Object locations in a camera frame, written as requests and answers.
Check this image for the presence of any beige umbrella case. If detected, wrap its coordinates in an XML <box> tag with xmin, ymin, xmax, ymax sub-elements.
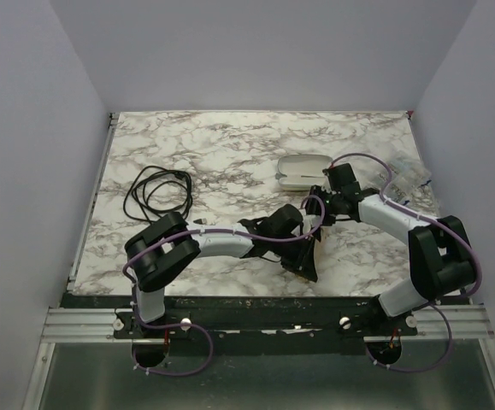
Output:
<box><xmin>276</xmin><ymin>154</ymin><xmax>332</xmax><ymax>191</ymax></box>

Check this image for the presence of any beige umbrella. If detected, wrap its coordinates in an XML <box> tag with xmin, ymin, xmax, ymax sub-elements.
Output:
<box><xmin>298</xmin><ymin>230</ymin><xmax>326</xmax><ymax>283</ymax></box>

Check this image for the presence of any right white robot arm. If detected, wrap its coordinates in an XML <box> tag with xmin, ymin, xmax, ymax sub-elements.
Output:
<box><xmin>305</xmin><ymin>163</ymin><xmax>480</xmax><ymax>324</ymax></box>

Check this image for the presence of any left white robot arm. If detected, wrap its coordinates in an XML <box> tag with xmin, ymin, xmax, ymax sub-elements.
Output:
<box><xmin>124</xmin><ymin>204</ymin><xmax>325</xmax><ymax>323</ymax></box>

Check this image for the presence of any clear plastic screw box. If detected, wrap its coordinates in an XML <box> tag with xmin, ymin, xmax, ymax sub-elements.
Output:
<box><xmin>385</xmin><ymin>153</ymin><xmax>431</xmax><ymax>206</ymax></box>

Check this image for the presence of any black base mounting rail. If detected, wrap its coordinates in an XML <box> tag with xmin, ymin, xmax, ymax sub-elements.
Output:
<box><xmin>114</xmin><ymin>296</ymin><xmax>417</xmax><ymax>356</ymax></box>

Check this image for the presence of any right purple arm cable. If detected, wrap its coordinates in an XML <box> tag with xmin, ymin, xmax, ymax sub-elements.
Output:
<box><xmin>327</xmin><ymin>152</ymin><xmax>484</xmax><ymax>300</ymax></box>

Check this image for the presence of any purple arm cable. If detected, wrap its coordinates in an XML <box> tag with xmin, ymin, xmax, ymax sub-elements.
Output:
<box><xmin>327</xmin><ymin>152</ymin><xmax>484</xmax><ymax>300</ymax></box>
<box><xmin>122</xmin><ymin>194</ymin><xmax>327</xmax><ymax>300</ymax></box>

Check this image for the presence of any black coiled cable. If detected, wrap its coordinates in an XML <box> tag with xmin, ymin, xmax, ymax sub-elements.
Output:
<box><xmin>122</xmin><ymin>165</ymin><xmax>209</xmax><ymax>226</ymax></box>

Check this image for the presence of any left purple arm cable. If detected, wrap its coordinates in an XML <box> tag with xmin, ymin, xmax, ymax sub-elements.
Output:
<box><xmin>122</xmin><ymin>194</ymin><xmax>327</xmax><ymax>300</ymax></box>

